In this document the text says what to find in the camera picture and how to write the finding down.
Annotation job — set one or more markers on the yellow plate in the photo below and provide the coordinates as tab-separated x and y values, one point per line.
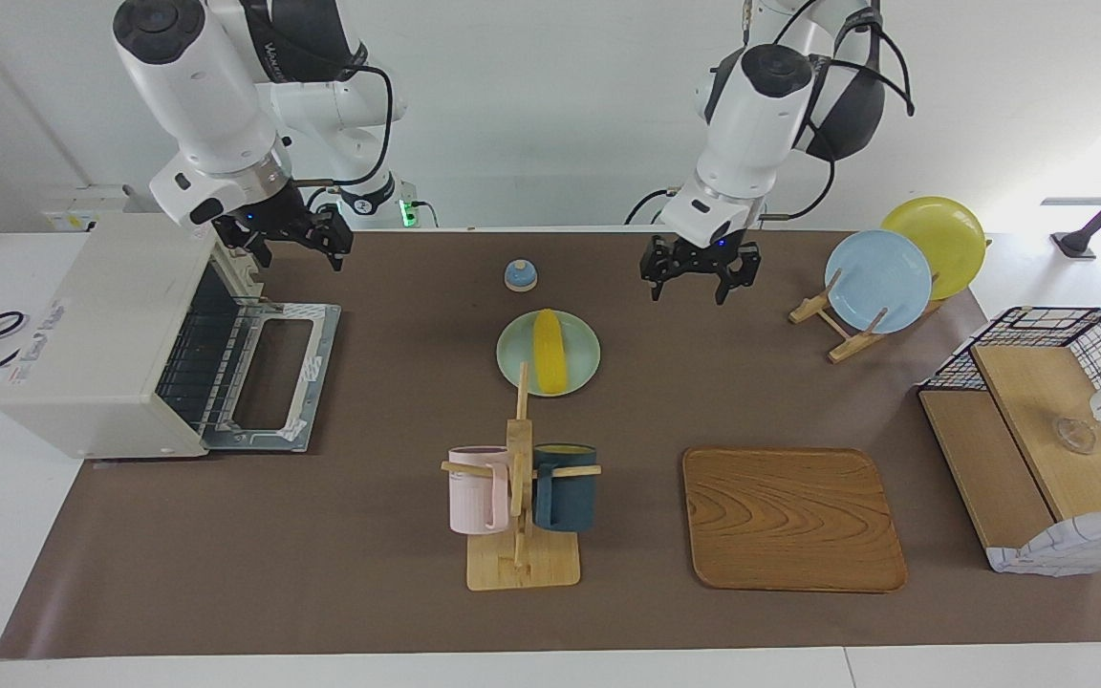
942	234

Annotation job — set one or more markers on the dark blue mug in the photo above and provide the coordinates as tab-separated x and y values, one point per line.
570	497

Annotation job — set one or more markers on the toaster oven glass door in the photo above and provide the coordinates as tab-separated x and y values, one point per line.
316	382

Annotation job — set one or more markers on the light blue plate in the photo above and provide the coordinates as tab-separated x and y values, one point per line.
880	282

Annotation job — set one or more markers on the wooden serving tray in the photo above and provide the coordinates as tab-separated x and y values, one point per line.
789	521

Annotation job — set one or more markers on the yellow corn cob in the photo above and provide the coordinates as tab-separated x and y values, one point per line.
550	354

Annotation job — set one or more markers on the wooden plate rack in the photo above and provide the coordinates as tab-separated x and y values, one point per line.
852	346

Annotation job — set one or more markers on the brown table mat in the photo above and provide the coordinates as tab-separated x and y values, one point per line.
369	573

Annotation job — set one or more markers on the wooden mug tree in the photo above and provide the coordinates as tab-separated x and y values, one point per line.
522	569

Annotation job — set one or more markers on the small clear glass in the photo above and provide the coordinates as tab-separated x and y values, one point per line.
1076	438

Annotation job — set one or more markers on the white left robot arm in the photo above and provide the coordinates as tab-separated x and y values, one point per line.
751	134

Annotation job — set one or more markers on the pink mug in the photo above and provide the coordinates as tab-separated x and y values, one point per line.
474	497

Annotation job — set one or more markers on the small blue call bell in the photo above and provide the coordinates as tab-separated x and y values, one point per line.
521	277

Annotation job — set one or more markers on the cream toaster oven body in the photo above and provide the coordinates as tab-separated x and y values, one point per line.
92	325

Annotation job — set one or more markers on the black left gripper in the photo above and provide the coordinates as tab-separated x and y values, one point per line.
699	258

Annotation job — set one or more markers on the wooden step shelf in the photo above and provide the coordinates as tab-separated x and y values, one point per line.
990	459

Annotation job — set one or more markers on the pale green plate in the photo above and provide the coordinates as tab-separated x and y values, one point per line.
584	349

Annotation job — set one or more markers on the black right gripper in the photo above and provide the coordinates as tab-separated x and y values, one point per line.
278	218

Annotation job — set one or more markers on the white wall socket box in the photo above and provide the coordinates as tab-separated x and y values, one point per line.
73	218

